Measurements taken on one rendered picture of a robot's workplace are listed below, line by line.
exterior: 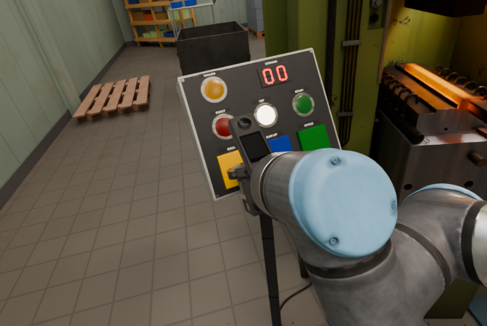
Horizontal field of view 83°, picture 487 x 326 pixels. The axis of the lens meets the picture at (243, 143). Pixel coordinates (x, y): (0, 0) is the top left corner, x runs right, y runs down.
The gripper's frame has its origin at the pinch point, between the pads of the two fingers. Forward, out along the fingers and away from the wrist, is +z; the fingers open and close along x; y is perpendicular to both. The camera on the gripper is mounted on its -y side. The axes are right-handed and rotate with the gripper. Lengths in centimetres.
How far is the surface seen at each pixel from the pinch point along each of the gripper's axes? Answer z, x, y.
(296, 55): 2.9, 21.9, -20.7
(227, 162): 2.2, -1.9, -1.2
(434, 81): 11, 71, -5
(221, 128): 2.5, -1.1, -8.7
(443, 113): 3, 61, 4
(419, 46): 32, 95, -20
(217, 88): 2.5, 0.5, -17.3
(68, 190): 209, -100, -3
